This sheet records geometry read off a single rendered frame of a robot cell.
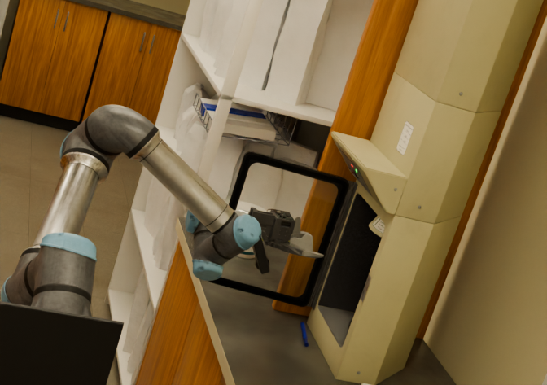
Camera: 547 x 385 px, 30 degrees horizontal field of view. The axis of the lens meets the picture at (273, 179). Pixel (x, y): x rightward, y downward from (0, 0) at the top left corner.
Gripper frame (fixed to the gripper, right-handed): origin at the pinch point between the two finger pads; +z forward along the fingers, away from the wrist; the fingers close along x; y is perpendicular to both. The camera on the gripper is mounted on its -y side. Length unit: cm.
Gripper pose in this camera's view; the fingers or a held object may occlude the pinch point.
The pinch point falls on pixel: (316, 247)
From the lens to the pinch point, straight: 268.7
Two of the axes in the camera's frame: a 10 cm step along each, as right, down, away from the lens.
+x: -2.1, -3.3, 9.2
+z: 9.4, 1.8, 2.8
